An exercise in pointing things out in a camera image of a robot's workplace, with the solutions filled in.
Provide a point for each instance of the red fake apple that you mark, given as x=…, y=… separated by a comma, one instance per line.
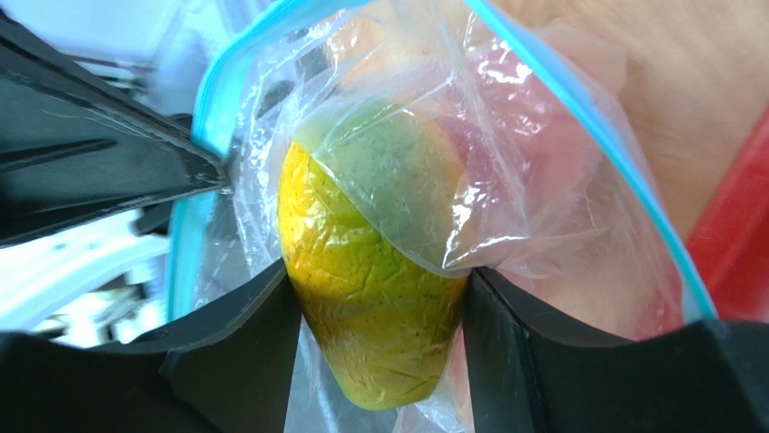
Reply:
x=543, y=160

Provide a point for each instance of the red plastic tray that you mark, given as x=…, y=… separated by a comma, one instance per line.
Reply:
x=729, y=244

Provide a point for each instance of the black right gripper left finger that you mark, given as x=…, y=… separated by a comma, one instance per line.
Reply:
x=226, y=367

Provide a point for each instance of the clear zip top bag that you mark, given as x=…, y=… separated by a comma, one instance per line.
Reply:
x=268, y=66

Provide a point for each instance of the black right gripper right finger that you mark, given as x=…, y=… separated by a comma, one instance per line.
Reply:
x=533, y=368

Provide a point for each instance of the yellow green fake mango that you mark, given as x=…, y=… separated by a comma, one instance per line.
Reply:
x=363, y=214

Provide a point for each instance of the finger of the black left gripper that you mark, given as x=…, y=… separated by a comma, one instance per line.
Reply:
x=75, y=149

